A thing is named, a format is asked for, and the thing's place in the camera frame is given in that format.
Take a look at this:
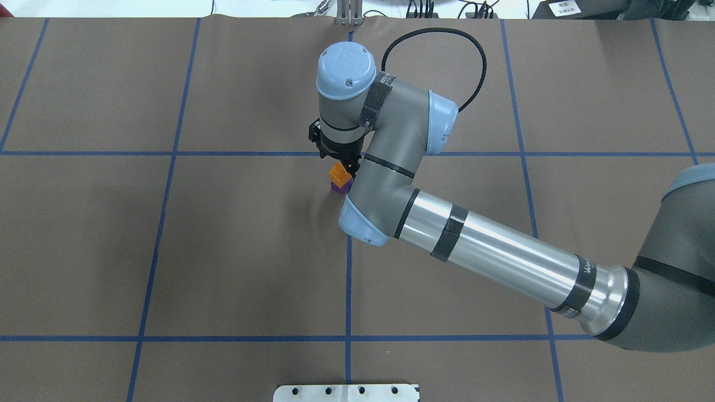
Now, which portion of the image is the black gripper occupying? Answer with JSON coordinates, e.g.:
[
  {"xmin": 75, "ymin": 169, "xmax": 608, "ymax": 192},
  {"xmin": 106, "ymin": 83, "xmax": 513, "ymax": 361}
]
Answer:
[{"xmin": 317, "ymin": 132, "xmax": 364, "ymax": 175}]

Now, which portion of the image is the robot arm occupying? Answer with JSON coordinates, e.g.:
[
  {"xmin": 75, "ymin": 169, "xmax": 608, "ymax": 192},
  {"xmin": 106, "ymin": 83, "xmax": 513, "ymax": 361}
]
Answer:
[{"xmin": 311, "ymin": 41, "xmax": 714, "ymax": 353}]

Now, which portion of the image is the white mounting plate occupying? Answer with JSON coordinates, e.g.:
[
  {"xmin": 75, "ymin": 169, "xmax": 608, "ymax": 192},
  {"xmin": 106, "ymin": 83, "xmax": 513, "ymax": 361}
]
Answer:
[{"xmin": 273, "ymin": 384, "xmax": 421, "ymax": 401}]

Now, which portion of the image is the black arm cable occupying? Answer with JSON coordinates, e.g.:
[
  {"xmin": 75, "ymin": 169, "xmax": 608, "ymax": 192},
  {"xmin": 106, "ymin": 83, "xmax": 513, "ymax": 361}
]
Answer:
[{"xmin": 382, "ymin": 28, "xmax": 488, "ymax": 115}]

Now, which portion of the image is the orange trapezoid block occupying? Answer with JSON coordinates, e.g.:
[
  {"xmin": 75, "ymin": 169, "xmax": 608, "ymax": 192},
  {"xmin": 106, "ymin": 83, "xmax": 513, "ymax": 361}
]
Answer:
[{"xmin": 328, "ymin": 162, "xmax": 353, "ymax": 186}]

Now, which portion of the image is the purple trapezoid block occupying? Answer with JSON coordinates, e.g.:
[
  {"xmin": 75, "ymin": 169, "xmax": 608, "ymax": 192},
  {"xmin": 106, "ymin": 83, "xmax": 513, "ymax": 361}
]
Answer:
[{"xmin": 330, "ymin": 180, "xmax": 353, "ymax": 194}]

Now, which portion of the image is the aluminium frame post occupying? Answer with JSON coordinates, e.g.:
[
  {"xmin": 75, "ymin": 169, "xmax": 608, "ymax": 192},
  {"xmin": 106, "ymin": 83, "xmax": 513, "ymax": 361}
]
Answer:
[{"xmin": 335, "ymin": 0, "xmax": 364, "ymax": 26}]

